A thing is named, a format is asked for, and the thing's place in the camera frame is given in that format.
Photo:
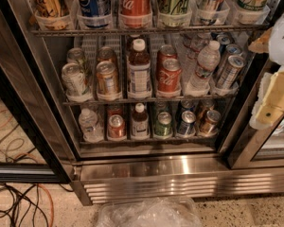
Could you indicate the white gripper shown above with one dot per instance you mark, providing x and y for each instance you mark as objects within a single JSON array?
[{"x": 283, "y": 37}]

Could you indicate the silver slim can front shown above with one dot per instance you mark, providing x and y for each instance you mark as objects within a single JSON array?
[{"x": 230, "y": 72}]

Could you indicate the silver slim can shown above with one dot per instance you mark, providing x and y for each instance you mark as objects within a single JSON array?
[
  {"x": 230, "y": 72},
  {"x": 224, "y": 39},
  {"x": 231, "y": 49}
]

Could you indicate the silver slim can middle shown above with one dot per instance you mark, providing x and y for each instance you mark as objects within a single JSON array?
[{"x": 231, "y": 49}]

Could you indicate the silver slim can rear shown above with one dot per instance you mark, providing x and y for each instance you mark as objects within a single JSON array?
[{"x": 224, "y": 39}]

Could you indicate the clear water bottle middle shelf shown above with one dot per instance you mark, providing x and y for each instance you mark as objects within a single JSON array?
[{"x": 207, "y": 61}]

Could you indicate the brown can bottom shelf rear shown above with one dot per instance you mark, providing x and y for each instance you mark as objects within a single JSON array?
[{"x": 204, "y": 106}]

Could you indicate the brown can shelf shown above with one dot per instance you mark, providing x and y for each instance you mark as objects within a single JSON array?
[
  {"x": 208, "y": 125},
  {"x": 204, "y": 106}
]

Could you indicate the right glass fridge door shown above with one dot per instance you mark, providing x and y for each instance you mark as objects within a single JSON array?
[{"x": 265, "y": 148}]

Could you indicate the glass fridge door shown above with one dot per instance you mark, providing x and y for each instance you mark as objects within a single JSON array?
[
  {"x": 265, "y": 148},
  {"x": 33, "y": 144}
]

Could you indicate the brown can bottom shelf front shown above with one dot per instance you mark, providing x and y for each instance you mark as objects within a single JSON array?
[{"x": 208, "y": 125}]

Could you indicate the blue can bottom shelf rear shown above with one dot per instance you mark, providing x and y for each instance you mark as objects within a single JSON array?
[{"x": 186, "y": 105}]

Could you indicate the blue can shelf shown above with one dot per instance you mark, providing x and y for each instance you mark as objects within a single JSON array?
[
  {"x": 186, "y": 105},
  {"x": 186, "y": 123}
]

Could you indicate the blue can bottom shelf front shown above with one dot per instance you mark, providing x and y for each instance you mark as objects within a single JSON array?
[{"x": 186, "y": 123}]

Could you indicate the red coke can middle front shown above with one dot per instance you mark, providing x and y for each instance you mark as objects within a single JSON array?
[{"x": 169, "y": 76}]

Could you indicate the red coke can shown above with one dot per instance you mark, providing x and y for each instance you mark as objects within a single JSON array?
[
  {"x": 166, "y": 51},
  {"x": 169, "y": 76}
]

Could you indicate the red coke can middle rear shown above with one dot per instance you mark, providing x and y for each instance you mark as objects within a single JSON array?
[{"x": 166, "y": 51}]

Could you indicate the green can bottom shelf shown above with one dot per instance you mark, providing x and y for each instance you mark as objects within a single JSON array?
[{"x": 163, "y": 124}]

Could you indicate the iced tea bottle middle shelf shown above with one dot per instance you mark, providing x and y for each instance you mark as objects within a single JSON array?
[{"x": 139, "y": 64}]

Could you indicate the iced tea bottle shelf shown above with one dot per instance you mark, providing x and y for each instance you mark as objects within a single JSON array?
[
  {"x": 140, "y": 121},
  {"x": 139, "y": 64}
]

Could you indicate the iced tea bottle bottom shelf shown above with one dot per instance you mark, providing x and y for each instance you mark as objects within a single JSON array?
[{"x": 140, "y": 121}]

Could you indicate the stainless steel fridge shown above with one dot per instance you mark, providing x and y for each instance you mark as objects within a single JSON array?
[{"x": 133, "y": 170}]

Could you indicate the red coca-cola can top shelf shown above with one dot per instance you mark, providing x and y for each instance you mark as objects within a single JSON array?
[{"x": 135, "y": 0}]

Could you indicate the red can bottom shelf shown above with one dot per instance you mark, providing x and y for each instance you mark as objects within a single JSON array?
[{"x": 116, "y": 126}]

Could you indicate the gold can middle shelf front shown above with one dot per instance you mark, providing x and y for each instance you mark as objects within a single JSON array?
[{"x": 107, "y": 78}]

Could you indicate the gold can shelf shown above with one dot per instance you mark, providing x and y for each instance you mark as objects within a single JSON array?
[
  {"x": 107, "y": 78},
  {"x": 106, "y": 53}
]

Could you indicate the gold can middle shelf rear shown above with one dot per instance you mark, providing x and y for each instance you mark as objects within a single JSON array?
[{"x": 106, "y": 53}]

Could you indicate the water bottle bottom shelf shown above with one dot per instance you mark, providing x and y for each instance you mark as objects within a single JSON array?
[{"x": 88, "y": 122}]

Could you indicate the blue pepsi can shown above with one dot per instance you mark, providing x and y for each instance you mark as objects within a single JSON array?
[{"x": 94, "y": 0}]

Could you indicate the white can middle shelf rear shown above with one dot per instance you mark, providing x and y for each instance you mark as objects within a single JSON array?
[{"x": 76, "y": 55}]

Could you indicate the white can shelf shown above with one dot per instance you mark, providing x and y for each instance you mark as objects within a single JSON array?
[
  {"x": 74, "y": 79},
  {"x": 76, "y": 55}
]

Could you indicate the white can middle shelf front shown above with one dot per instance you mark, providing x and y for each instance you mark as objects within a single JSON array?
[{"x": 74, "y": 79}]

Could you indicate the yellow orange can top shelf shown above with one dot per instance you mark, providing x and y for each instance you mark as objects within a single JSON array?
[{"x": 52, "y": 8}]

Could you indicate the left glass fridge door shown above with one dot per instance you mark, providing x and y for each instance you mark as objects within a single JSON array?
[{"x": 33, "y": 144}]

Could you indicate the clear plastic bag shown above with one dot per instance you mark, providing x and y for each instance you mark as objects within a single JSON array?
[{"x": 154, "y": 212}]

